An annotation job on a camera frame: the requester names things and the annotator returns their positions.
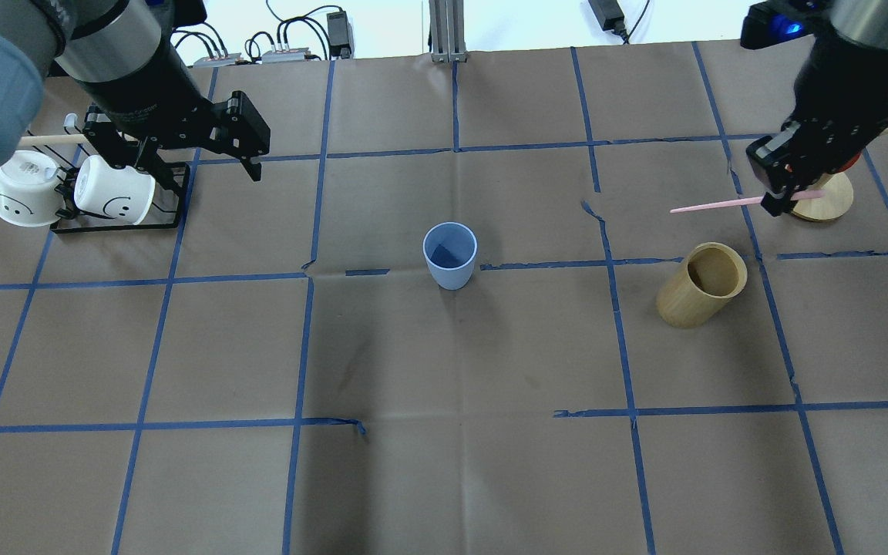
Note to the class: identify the pink chopstick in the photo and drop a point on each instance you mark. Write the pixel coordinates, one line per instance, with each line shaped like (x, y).
(805, 195)

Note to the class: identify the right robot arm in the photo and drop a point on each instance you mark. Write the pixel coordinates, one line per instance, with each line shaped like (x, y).
(840, 93)

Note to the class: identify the black power adapter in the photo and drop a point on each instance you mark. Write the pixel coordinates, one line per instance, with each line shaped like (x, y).
(609, 16)
(341, 38)

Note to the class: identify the round wooden base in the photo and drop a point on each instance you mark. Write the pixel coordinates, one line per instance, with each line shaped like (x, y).
(837, 200)

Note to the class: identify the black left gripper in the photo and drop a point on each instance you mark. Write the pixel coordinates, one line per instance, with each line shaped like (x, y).
(153, 99)

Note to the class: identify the bamboo chopstick holder cup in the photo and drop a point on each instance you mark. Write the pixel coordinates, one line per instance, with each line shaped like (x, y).
(707, 279)

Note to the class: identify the white smiley mug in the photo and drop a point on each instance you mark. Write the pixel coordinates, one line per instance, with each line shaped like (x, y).
(28, 197)
(124, 195)

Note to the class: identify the wooden rack bar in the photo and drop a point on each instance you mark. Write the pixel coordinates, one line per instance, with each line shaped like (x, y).
(61, 139)

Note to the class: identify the usb hub box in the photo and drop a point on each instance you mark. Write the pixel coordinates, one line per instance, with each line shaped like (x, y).
(220, 60)
(286, 55)

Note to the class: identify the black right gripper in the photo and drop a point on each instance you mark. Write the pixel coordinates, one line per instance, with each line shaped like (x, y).
(843, 86)

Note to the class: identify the black wire mug rack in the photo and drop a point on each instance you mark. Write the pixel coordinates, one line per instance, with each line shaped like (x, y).
(165, 213)

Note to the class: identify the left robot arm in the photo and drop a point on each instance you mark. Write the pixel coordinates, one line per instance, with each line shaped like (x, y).
(119, 53)

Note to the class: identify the aluminium frame post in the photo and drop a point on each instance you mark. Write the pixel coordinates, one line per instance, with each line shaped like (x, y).
(447, 31)

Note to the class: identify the blue plastic cup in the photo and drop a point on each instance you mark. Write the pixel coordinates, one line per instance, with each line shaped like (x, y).
(450, 250)

